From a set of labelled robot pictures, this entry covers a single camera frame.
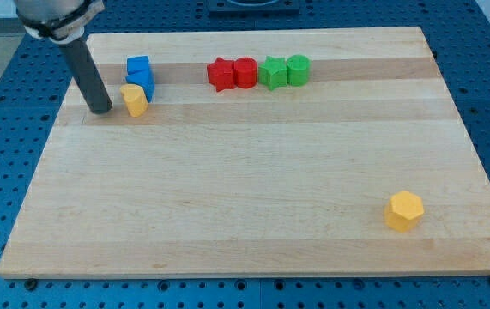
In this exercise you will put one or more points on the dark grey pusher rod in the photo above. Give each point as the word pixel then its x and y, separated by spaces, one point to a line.
pixel 86 75

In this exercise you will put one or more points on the yellow heart block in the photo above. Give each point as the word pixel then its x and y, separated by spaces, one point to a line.
pixel 135 99

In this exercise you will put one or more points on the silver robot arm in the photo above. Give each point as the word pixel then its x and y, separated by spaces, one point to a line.
pixel 63 23

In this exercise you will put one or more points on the yellow hexagon block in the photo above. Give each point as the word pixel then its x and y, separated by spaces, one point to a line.
pixel 403 211

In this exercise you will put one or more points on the blue cube block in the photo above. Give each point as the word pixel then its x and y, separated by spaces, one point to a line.
pixel 136 64

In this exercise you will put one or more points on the blue wedge block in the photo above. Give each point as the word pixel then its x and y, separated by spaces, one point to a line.
pixel 145 79

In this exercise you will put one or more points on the red star block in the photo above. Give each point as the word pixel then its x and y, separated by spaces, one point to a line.
pixel 221 74

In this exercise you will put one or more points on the red cylinder block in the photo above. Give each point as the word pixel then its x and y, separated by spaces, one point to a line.
pixel 245 72

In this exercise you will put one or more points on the green star block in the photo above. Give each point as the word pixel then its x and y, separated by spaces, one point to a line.
pixel 272 73

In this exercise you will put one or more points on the green cylinder block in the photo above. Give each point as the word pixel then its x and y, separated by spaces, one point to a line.
pixel 298 70

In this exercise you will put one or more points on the wooden board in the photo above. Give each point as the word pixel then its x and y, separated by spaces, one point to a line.
pixel 248 182

